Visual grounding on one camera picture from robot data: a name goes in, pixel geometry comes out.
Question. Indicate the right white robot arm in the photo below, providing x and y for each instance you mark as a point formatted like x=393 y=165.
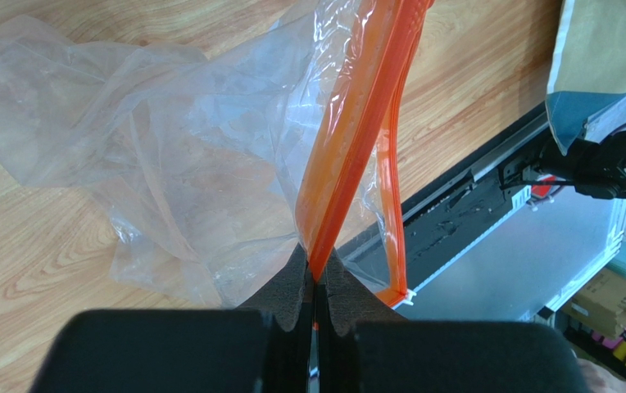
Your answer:
x=588 y=149

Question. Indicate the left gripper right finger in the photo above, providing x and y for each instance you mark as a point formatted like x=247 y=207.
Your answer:
x=349 y=301

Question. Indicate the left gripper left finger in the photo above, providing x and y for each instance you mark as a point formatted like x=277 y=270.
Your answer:
x=281 y=303

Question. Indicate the clear orange zip top bag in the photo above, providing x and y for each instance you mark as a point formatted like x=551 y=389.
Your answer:
x=213 y=169

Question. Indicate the cardboard box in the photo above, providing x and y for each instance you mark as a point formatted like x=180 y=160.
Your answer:
x=600 y=303

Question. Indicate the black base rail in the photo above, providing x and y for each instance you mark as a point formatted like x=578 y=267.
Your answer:
x=445 y=217

